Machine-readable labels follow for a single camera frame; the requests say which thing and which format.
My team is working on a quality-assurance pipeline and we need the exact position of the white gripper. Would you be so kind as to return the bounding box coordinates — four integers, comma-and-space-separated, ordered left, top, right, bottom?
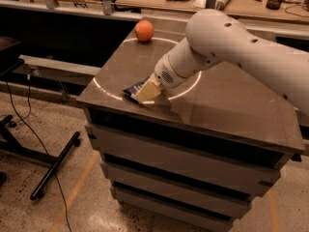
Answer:
137, 53, 188, 103

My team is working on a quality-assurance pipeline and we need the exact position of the blue rxbar blueberry wrapper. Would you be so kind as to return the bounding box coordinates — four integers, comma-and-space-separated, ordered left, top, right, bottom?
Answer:
123, 78, 148, 102

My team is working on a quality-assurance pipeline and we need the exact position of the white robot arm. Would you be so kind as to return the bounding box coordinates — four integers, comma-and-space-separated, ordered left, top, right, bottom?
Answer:
131, 9, 309, 116

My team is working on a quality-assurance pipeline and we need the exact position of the orange fruit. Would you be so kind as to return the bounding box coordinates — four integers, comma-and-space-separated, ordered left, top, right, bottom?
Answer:
134, 20, 155, 42

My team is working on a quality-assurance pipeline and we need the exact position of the grey drawer cabinet table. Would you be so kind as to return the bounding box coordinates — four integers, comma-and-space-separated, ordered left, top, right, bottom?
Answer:
79, 19, 304, 232

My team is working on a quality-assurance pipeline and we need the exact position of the black round cup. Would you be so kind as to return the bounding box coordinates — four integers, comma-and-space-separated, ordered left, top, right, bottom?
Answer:
266, 0, 284, 10

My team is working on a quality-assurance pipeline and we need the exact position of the dark chair seat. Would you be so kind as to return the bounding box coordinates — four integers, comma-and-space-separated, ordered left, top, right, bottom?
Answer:
0, 37, 24, 75

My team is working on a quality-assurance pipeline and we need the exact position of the black stand leg base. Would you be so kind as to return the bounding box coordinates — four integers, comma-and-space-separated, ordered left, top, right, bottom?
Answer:
0, 115, 80, 200

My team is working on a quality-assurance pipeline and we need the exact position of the metal frame rail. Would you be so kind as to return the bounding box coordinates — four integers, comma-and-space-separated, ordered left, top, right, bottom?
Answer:
14, 55, 100, 86

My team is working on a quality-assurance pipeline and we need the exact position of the black floor cable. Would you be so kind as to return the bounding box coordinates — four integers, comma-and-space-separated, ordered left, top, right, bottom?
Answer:
4, 69, 73, 232

